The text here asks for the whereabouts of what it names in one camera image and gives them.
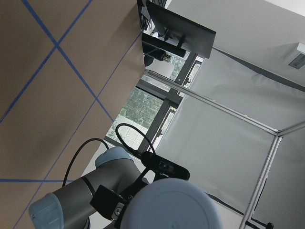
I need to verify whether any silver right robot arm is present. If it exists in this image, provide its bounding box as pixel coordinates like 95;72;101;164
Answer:
29;146;140;229

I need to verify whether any white roller blind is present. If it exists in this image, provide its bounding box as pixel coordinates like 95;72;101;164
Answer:
157;50;305;212

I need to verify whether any black laptop monitor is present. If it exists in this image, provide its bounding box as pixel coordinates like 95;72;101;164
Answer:
146;0;216;58

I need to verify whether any black camera cable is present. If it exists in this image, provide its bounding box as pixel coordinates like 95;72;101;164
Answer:
62;123;157;188

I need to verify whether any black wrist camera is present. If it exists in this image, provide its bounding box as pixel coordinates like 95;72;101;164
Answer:
141;151;190;181

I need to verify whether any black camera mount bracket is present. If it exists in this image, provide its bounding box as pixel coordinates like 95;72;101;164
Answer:
86;168;149;221

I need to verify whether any aluminium frame post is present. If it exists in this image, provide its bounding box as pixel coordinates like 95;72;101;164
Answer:
143;69;305;229

